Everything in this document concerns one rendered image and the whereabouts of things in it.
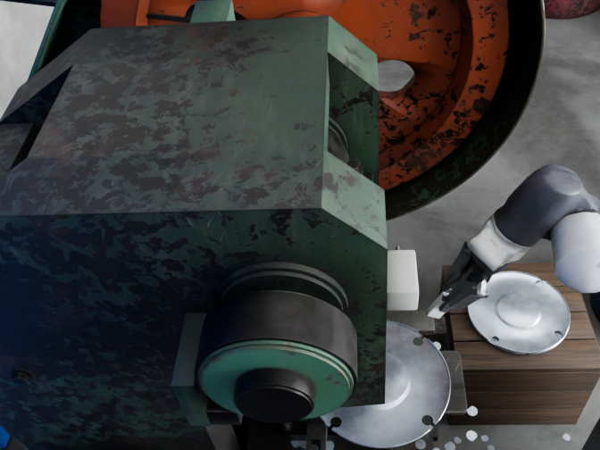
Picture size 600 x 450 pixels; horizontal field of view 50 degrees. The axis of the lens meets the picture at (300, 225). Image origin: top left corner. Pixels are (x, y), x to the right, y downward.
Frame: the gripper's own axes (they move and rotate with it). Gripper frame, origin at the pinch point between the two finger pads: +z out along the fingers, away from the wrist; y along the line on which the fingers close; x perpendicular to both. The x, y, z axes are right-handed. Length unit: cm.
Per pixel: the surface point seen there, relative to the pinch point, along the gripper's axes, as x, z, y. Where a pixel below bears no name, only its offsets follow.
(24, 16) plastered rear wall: 118, 65, 144
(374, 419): 8.1, 16.8, -18.4
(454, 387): -6.9, 9.7, -12.1
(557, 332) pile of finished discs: -61, 31, 27
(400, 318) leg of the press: -5.7, 25.6, 14.5
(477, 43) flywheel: 15, -44, 22
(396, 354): 3.0, 14.3, -4.1
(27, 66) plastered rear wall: 113, 77, 131
